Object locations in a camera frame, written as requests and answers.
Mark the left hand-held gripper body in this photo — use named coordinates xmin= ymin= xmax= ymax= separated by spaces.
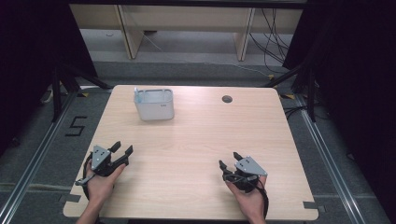
xmin=88 ymin=145 xmax=122 ymax=178

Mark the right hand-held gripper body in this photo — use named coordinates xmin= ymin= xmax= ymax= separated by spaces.
xmin=221 ymin=155 xmax=269 ymax=194

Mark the light blue toothbrush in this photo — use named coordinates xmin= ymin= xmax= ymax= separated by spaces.
xmin=134 ymin=87 xmax=144 ymax=105

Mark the white plastic container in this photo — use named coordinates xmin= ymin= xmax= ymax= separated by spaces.
xmin=134 ymin=88 xmax=176 ymax=121

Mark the person's left hand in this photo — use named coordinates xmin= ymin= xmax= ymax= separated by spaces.
xmin=84 ymin=160 xmax=127 ymax=207

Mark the person's right hand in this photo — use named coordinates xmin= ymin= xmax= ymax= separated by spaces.
xmin=225 ymin=175 xmax=269 ymax=218

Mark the black metal stand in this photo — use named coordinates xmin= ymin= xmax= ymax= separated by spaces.
xmin=50 ymin=61 xmax=114 ymax=123
xmin=263 ymin=60 xmax=318 ymax=123

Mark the black curtain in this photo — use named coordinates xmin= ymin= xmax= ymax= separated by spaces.
xmin=0 ymin=0 xmax=98 ymax=157
xmin=282 ymin=0 xmax=396 ymax=216

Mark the beige wooden desk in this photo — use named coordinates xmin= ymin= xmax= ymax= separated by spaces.
xmin=68 ymin=3 xmax=304 ymax=62

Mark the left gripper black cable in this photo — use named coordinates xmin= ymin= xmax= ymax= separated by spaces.
xmin=74 ymin=152 xmax=98 ymax=202

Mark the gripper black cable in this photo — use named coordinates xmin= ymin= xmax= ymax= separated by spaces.
xmin=221 ymin=173 xmax=271 ymax=219
xmin=74 ymin=152 xmax=98 ymax=202

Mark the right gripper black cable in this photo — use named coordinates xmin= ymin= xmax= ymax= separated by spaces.
xmin=221 ymin=173 xmax=271 ymax=219

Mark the metal floor rail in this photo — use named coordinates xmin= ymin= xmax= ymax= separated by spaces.
xmin=293 ymin=92 xmax=369 ymax=224
xmin=0 ymin=91 xmax=79 ymax=224

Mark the black floor cable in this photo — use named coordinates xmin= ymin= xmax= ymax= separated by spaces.
xmin=282 ymin=105 xmax=331 ymax=121

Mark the bundle of black cables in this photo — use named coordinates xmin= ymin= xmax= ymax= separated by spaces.
xmin=247 ymin=7 xmax=294 ymax=75

